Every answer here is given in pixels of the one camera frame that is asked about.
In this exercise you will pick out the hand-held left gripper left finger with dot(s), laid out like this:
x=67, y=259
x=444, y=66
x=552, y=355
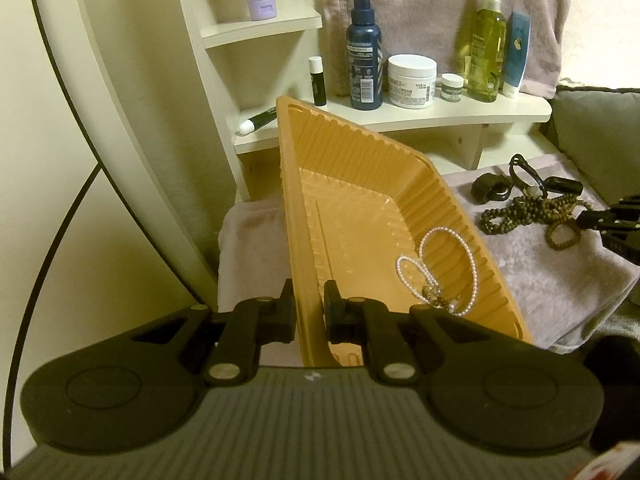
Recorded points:
x=272, y=317

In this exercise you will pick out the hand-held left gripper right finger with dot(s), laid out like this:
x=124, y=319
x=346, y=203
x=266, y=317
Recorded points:
x=345, y=317

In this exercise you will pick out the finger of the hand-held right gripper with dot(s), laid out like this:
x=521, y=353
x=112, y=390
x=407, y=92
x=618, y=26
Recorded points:
x=612, y=219
x=625, y=247

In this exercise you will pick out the orange plastic tray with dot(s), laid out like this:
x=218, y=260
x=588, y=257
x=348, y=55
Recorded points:
x=360, y=200

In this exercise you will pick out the lavender fluffy towel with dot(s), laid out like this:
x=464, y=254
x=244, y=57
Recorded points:
x=540, y=280

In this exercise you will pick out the grey cushion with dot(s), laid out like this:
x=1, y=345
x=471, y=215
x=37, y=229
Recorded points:
x=595, y=120

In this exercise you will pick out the blue and white tube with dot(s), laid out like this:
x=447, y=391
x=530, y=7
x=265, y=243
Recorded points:
x=517, y=55

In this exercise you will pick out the black tube with white cap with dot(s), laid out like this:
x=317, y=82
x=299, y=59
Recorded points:
x=257, y=122

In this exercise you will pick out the small green-label jar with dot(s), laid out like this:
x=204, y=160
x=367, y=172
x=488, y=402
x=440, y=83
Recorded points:
x=453, y=89

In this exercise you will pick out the green oil spray bottle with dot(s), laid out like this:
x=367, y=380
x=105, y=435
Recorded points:
x=484, y=55

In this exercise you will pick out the cream wooden shelf unit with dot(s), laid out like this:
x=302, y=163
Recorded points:
x=410, y=115

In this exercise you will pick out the lip balm stick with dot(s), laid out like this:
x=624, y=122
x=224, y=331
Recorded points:
x=318, y=85

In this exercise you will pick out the white cream jar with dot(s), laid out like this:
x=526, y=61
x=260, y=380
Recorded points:
x=412, y=82

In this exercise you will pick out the white curved panel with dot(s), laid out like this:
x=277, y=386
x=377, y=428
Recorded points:
x=125, y=125

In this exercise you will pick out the blue spray bottle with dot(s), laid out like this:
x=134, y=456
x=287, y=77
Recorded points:
x=365, y=60

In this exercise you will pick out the hanging pink towel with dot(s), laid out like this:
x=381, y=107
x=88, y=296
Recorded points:
x=430, y=5

